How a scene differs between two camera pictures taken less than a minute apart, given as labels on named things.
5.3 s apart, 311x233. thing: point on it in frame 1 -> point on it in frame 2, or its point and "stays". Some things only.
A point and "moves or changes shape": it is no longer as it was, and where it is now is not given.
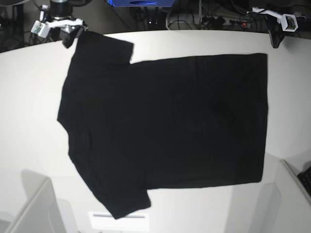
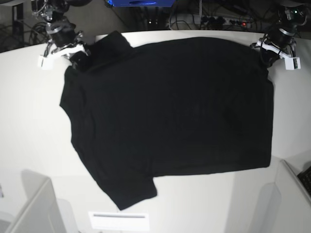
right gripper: (276, 30) -> (281, 41)
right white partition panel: (285, 206) stays
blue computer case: (141, 3) stays
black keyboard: (305, 177) stays
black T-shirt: (132, 127) moves or changes shape
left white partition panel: (43, 213) stays
